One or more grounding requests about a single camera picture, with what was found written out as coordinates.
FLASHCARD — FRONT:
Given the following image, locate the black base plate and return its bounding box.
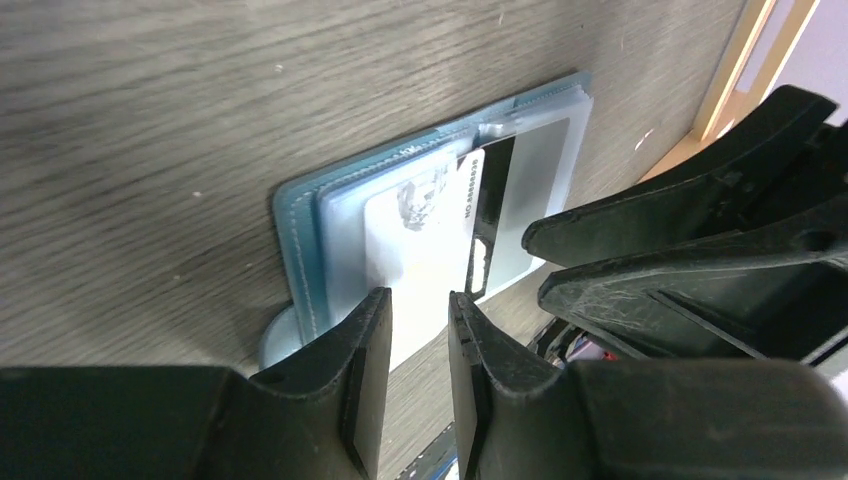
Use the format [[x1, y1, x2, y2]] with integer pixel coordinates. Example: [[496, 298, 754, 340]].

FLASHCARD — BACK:
[[396, 422, 458, 480]]

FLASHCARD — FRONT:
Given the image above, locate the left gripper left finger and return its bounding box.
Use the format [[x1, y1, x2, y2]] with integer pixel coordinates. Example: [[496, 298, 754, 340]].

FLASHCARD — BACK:
[[1, 288, 392, 479]]

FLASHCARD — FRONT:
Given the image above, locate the wooden frame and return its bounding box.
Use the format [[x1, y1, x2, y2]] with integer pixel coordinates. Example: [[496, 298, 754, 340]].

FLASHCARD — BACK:
[[641, 0, 819, 181]]

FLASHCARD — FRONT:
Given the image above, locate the blue card holder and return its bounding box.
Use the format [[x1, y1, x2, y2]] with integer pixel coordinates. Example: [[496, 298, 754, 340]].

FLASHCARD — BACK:
[[258, 71, 593, 369]]

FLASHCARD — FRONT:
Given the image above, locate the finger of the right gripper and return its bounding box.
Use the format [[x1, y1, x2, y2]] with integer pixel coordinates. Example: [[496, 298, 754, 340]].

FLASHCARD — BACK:
[[538, 198, 847, 365], [522, 85, 837, 267]]

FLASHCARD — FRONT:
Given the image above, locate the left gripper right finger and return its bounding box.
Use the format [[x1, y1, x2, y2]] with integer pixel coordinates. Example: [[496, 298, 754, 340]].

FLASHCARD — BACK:
[[449, 292, 847, 479]]

